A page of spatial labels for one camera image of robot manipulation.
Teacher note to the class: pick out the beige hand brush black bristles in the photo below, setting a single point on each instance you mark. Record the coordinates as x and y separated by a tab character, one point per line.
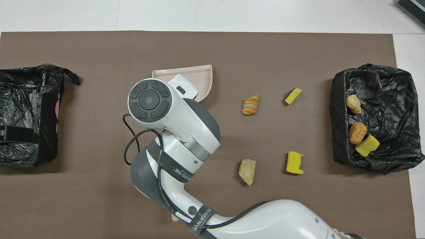
175	217

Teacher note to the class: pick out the brown bread roll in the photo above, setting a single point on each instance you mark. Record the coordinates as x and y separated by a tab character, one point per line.
357	132

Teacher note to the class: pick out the plain yellow sponge piece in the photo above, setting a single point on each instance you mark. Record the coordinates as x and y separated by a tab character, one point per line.
294	162

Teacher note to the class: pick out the green topped yellow sponge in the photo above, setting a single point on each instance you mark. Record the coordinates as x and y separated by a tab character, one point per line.
368	146

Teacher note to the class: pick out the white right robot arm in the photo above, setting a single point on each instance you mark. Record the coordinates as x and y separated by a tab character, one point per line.
186	126

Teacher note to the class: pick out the black ribbed device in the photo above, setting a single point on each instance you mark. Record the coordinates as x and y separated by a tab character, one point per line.
413	10

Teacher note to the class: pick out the brown paper table mat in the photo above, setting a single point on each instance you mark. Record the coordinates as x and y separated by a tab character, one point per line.
99	49

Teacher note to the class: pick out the striped croissant piece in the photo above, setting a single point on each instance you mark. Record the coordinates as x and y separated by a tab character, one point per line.
251	104

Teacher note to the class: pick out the orange striped bread piece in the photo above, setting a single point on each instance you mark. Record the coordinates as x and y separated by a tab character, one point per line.
354	104

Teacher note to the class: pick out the pale bread chunk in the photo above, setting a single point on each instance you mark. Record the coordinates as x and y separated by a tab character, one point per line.
247	171

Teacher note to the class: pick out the beige plastic dustpan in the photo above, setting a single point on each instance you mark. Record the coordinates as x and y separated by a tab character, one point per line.
199	79

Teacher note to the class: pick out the black bag lined pink bin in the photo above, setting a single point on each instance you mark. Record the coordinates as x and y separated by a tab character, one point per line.
23	99

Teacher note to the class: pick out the yellow green sponge block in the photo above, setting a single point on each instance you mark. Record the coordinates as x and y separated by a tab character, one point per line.
293	96

